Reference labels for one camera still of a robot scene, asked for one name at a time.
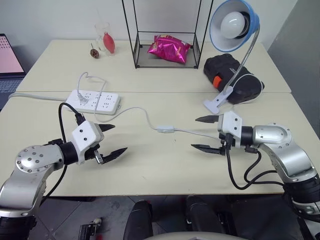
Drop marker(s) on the white round light bulb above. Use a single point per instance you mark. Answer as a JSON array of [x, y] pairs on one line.
[[231, 23]]

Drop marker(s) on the clear drinking glass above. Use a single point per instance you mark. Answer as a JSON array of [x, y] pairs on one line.
[[100, 32]]

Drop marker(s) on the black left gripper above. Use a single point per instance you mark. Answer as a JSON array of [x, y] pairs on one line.
[[93, 152]]

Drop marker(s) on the red rubber bulb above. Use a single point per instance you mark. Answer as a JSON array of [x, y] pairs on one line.
[[109, 42]]

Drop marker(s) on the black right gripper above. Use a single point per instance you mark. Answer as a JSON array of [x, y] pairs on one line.
[[226, 141]]

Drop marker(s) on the black plastic tool case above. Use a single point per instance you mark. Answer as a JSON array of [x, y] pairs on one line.
[[225, 66]]

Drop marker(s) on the open laptop computer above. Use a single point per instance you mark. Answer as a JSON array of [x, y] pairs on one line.
[[7, 55]]

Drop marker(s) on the small brown round object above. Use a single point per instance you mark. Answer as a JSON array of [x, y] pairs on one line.
[[95, 53]]

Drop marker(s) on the dark rounded shape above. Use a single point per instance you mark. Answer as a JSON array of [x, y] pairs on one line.
[[138, 220], [202, 215]]

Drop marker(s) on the white power strip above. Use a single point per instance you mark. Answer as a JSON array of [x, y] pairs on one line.
[[107, 102]]

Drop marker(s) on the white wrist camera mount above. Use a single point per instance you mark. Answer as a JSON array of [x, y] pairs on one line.
[[85, 135], [231, 122]]

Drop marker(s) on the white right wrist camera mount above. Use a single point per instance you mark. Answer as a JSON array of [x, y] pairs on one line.
[[231, 122]]

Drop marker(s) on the black base with caster wheel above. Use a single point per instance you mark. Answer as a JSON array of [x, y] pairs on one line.
[[87, 228]]

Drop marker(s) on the blue clip-on desk lamp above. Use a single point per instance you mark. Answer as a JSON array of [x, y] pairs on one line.
[[252, 20]]

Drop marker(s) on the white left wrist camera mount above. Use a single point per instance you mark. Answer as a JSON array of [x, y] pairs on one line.
[[85, 135]]

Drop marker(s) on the pink foil snack bag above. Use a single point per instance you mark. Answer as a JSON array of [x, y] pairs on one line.
[[167, 50]]

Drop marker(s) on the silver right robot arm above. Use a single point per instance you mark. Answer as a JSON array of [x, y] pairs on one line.
[[275, 136]]

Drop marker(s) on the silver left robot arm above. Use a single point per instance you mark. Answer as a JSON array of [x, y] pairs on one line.
[[27, 160]]

